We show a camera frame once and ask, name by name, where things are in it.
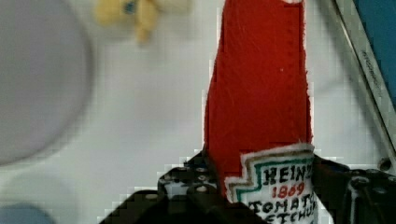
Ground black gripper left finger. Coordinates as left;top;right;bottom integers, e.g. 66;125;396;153
157;147;222;200

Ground yellow plush toy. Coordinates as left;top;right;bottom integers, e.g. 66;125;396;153
93;0;192;44

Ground red felt ketchup bottle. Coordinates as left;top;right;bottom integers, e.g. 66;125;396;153
205;0;318;224

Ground lilac round plate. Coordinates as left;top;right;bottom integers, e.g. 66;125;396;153
0;0;92;165

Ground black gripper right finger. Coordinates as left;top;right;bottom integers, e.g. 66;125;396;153
312;156;396;224

